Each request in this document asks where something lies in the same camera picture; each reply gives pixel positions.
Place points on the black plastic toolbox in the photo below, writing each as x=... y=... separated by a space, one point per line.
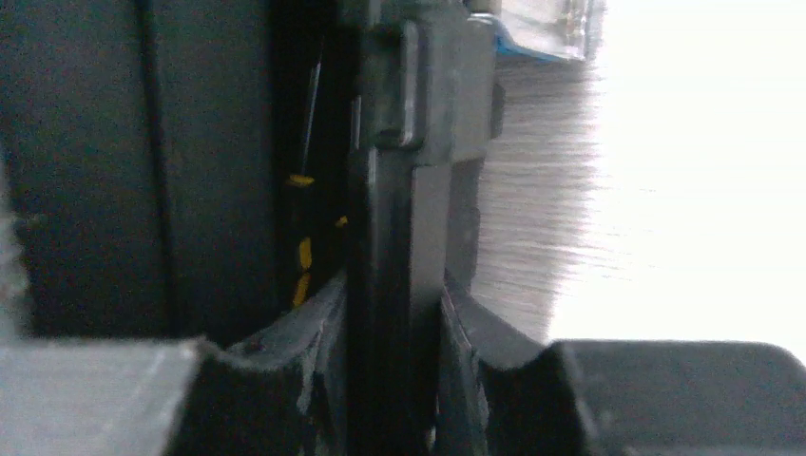
x=145 y=148

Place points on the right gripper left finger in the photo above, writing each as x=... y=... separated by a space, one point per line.
x=280 y=391

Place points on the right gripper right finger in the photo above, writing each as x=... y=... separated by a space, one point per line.
x=501 y=393

